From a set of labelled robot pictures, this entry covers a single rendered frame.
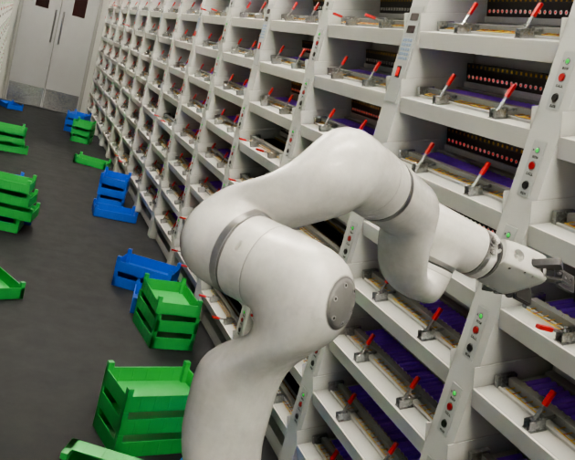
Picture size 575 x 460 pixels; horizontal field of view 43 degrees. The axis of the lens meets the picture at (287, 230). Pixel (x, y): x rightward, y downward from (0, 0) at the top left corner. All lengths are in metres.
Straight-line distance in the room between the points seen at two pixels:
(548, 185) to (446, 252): 0.50
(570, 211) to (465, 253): 0.50
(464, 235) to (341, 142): 0.39
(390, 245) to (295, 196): 0.28
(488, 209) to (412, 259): 0.68
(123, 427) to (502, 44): 1.56
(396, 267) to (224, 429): 0.39
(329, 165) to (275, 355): 0.22
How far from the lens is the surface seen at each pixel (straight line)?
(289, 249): 0.77
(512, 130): 1.74
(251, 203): 0.85
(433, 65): 2.24
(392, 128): 2.20
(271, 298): 0.77
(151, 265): 4.07
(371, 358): 2.18
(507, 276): 1.27
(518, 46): 1.81
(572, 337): 1.53
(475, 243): 1.20
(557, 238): 1.56
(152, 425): 2.46
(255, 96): 3.50
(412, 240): 1.05
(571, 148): 1.59
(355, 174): 0.84
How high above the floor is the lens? 1.27
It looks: 11 degrees down
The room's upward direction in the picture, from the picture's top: 15 degrees clockwise
